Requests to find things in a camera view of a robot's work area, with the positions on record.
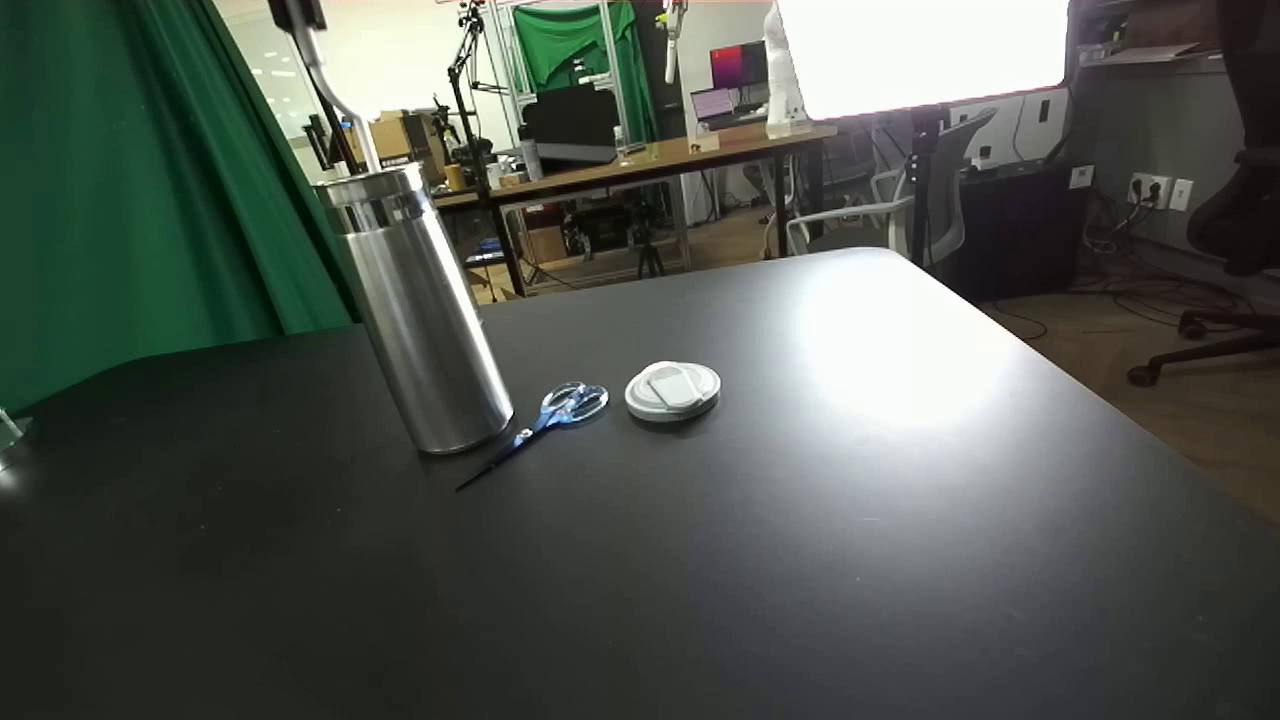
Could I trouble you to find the white round flask lid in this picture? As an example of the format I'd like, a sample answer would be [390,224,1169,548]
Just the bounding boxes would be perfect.
[624,361,722,423]

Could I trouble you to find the small black tripod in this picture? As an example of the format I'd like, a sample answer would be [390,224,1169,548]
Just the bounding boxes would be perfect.
[632,212,668,280]

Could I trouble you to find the wooden table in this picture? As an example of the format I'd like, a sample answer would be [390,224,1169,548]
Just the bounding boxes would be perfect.
[430,121,840,298]

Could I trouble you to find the stainless steel flask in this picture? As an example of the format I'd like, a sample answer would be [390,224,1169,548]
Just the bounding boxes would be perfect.
[314,164,516,456]

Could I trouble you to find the black equipment case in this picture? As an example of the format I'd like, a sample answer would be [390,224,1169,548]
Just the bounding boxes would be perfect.
[520,84,623,167]

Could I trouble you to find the laptop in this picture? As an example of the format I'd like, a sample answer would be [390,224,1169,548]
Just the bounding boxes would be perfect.
[689,87,738,128]

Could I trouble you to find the black boom stand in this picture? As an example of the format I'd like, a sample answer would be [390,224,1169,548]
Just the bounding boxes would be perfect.
[444,0,528,298]

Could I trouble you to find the monitor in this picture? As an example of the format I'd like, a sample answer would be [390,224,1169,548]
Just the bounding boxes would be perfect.
[709,41,770,92]

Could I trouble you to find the white robot figure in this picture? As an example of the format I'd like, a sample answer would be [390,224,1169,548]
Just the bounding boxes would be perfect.
[763,4,813,138]

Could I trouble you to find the cardboard box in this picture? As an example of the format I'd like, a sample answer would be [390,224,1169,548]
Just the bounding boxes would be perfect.
[368,110,449,184]

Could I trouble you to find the green backdrop cloth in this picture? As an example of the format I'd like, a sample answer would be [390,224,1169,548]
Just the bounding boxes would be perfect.
[512,2,658,144]

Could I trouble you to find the grey white office chair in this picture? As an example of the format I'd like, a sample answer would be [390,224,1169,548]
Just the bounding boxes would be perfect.
[784,108,999,269]

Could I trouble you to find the black cabinet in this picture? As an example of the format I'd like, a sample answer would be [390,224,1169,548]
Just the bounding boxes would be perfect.
[955,163,1093,303]

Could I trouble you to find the bright light panel on stand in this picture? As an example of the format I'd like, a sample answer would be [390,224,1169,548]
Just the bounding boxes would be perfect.
[775,0,1072,267]

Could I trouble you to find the green curtain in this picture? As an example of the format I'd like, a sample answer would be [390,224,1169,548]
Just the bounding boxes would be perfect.
[0,0,359,413]

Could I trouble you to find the black office chair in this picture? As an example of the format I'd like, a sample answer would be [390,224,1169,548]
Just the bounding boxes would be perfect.
[1127,0,1280,389]

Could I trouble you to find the clear plastic object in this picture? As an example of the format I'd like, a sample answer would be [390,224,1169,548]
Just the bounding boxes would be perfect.
[0,406,33,473]

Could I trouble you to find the blue handled scissors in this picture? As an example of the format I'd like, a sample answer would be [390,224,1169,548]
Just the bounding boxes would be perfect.
[455,381,610,493]

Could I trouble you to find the silver stirring utensil black handle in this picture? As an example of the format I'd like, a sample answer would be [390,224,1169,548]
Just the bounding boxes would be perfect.
[267,0,382,174]

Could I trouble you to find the bundle of black floor cables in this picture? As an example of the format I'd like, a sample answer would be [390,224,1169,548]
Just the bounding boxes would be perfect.
[985,190,1263,341]

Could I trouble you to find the wall shelf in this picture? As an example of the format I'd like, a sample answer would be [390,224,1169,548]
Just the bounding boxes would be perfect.
[1074,0,1229,68]

